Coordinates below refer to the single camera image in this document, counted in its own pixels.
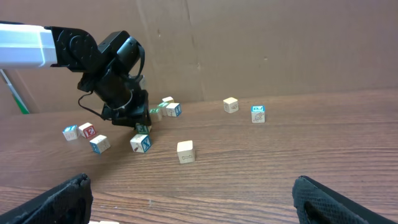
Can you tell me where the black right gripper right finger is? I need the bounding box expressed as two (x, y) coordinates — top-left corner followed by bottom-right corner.
(292, 175), (396, 224)

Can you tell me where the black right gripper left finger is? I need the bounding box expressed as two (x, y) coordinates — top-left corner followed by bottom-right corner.
(1, 173), (93, 224)

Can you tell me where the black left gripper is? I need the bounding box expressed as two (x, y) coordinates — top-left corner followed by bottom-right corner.
(101, 90), (151, 128)

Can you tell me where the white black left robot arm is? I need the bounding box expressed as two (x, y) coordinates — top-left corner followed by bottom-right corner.
(1, 21), (152, 128)

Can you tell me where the green R wooden block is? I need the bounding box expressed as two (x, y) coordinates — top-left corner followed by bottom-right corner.
(149, 108), (163, 122)

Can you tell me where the green L wooden block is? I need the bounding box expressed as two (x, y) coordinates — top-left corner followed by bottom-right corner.
(157, 102), (169, 116)

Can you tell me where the white picture wooden block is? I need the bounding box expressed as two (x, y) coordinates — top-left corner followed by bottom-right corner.
(130, 134), (152, 153)

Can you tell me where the white top block back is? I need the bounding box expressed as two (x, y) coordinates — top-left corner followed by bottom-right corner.
(162, 96), (174, 103)

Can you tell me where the white X wooden block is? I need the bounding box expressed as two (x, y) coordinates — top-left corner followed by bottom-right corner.
(166, 103), (182, 117)

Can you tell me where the blue side picture block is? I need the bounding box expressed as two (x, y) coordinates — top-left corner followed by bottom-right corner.
(90, 135), (111, 154)

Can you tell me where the red letter wooden block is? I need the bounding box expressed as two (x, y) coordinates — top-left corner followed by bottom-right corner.
(78, 123), (96, 138)

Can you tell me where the yellow top wooden block near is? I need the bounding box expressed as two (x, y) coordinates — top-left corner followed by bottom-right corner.
(177, 140), (195, 164)

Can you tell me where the yellow wooden block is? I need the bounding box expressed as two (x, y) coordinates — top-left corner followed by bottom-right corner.
(223, 97), (239, 113)
(177, 140), (195, 164)

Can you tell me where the blue top wooden block left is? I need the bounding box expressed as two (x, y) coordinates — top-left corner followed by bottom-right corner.
(62, 125), (80, 141)

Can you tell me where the blue wooden block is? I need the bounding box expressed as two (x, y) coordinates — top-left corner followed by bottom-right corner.
(62, 125), (80, 141)
(251, 105), (266, 123)

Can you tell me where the yellow top wooden block far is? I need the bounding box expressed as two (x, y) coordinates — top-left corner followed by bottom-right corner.
(223, 97), (239, 113)

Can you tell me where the blue top wooden block right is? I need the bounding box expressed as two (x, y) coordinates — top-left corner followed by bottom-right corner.
(251, 105), (266, 123)

